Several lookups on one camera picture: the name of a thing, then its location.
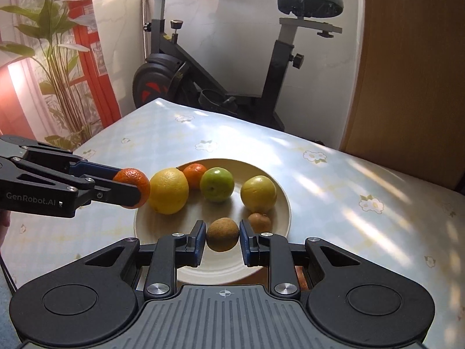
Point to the green apple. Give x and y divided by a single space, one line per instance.
217 184

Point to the dark red apple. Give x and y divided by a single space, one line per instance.
301 278

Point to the large yellow orange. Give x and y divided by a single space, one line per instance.
169 191

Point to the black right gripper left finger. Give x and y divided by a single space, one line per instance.
95 298

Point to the black exercise bike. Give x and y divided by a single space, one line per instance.
233 40

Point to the wooden wardrobe panel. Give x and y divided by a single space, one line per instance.
407 112

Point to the small brown-yellow fruit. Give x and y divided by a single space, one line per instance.
260 223

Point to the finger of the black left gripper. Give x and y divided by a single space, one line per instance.
115 192
46 156

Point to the green potted plant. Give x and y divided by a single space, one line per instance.
51 65

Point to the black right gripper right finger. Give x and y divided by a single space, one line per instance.
351 300

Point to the small brown kiwi fruit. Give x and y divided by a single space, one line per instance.
222 234

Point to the red patterned curtain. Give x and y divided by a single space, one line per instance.
72 61

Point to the person's left hand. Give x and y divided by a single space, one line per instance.
4 224

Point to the yellow-green apple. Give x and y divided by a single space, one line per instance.
259 194

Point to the beige round plate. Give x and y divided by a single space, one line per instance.
222 261

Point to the small orange mandarin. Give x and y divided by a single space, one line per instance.
194 173

